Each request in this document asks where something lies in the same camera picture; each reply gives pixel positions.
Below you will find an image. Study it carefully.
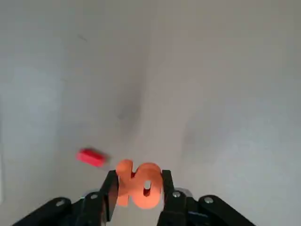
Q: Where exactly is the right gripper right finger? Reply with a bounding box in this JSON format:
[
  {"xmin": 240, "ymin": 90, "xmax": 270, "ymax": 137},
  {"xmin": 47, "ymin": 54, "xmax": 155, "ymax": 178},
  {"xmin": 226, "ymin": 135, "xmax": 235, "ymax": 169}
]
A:
[{"xmin": 158, "ymin": 169, "xmax": 256, "ymax": 226}]

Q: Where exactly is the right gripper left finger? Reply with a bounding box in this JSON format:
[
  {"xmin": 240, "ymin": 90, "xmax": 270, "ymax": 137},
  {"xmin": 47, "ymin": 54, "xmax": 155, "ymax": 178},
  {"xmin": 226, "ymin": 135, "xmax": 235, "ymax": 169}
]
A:
[{"xmin": 10, "ymin": 169, "xmax": 118, "ymax": 226}]

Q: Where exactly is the orange number ten piece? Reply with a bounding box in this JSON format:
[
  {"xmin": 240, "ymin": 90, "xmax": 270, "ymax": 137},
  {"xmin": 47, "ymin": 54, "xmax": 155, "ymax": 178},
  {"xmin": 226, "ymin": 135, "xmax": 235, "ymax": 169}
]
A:
[{"xmin": 116, "ymin": 159, "xmax": 163, "ymax": 210}]

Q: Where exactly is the small red block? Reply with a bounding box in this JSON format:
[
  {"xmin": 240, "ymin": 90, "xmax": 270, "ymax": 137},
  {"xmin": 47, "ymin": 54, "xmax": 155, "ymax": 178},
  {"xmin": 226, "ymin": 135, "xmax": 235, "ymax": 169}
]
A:
[{"xmin": 75, "ymin": 147, "xmax": 105, "ymax": 168}]

